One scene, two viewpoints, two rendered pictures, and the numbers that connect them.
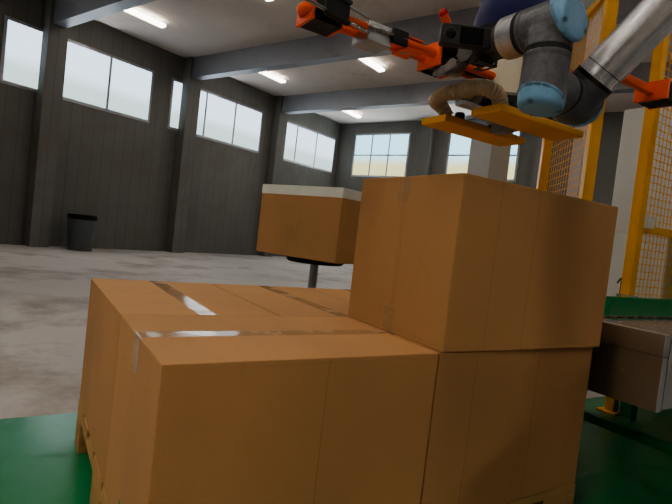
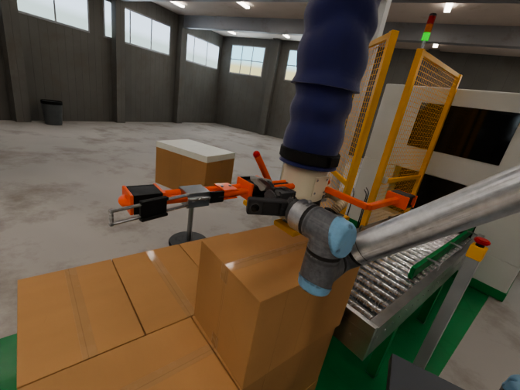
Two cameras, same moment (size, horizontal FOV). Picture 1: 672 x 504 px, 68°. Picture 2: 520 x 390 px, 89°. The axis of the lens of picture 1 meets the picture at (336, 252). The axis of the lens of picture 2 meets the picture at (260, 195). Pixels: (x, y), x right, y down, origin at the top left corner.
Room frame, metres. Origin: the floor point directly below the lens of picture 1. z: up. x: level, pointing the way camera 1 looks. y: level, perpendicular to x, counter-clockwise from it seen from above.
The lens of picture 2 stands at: (0.45, -0.08, 1.53)
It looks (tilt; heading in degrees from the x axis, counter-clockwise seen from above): 20 degrees down; 349
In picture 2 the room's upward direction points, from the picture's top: 10 degrees clockwise
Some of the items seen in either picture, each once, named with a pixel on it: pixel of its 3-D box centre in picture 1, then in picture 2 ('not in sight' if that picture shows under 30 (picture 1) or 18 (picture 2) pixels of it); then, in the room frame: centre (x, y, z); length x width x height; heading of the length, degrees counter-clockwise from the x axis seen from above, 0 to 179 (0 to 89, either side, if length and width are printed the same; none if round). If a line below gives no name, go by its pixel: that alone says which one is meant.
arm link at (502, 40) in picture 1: (514, 35); (302, 214); (1.10, -0.33, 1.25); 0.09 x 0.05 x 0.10; 122
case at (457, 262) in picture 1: (480, 262); (277, 286); (1.42, -0.41, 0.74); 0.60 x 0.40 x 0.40; 121
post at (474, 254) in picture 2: not in sight; (442, 319); (1.51, -1.48, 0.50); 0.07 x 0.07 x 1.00; 32
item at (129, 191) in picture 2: (321, 16); (143, 198); (1.11, 0.09, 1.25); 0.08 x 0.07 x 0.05; 122
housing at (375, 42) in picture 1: (372, 37); (193, 196); (1.18, -0.03, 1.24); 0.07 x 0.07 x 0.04; 32
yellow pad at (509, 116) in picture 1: (530, 118); (315, 217); (1.34, -0.47, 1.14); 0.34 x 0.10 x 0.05; 122
